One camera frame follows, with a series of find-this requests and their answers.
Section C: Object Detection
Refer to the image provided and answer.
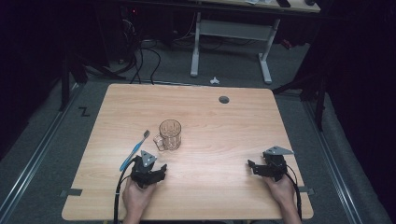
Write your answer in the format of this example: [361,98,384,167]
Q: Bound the desk with white legs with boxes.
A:
[189,0,321,86]

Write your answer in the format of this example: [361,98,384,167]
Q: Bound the grey tape strip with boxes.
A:
[59,188,84,198]
[298,186,316,196]

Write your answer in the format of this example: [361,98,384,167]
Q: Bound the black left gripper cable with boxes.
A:
[113,156,140,224]

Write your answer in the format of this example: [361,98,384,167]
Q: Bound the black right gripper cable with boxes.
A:
[284,163,304,220]

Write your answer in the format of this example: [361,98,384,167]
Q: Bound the clear glass mug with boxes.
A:
[152,119,183,153]

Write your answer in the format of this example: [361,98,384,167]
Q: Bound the person's left hand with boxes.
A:
[121,178,157,217]

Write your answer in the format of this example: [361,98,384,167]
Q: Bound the black metal stand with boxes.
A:
[272,69,329,132]
[58,50,90,112]

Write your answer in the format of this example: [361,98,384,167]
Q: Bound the person's right hand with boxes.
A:
[263,174,297,209]

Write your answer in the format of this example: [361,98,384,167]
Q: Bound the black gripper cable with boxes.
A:
[284,163,304,220]
[113,156,140,224]

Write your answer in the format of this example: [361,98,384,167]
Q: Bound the metal floor rail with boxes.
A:
[0,82,84,218]
[302,100,364,224]

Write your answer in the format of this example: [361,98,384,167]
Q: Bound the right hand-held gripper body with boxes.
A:
[261,146,295,183]

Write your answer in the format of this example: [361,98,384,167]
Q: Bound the blue toothbrush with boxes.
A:
[119,129,151,173]

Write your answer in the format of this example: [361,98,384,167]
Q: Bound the black floor cables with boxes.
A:
[110,38,163,86]

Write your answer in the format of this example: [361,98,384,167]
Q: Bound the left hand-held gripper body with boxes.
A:
[130,149,161,189]

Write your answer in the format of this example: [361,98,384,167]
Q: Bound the dark computer tower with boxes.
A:
[120,4,143,62]

